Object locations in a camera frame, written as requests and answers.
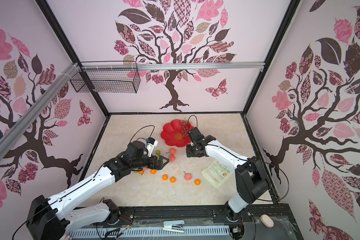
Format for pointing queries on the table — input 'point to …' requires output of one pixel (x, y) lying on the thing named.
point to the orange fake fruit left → (141, 172)
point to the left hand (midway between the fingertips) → (162, 161)
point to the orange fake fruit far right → (197, 182)
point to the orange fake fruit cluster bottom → (153, 171)
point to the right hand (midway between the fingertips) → (189, 150)
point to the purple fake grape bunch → (185, 126)
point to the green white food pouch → (217, 173)
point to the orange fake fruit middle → (173, 179)
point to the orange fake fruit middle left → (165, 177)
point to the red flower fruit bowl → (175, 133)
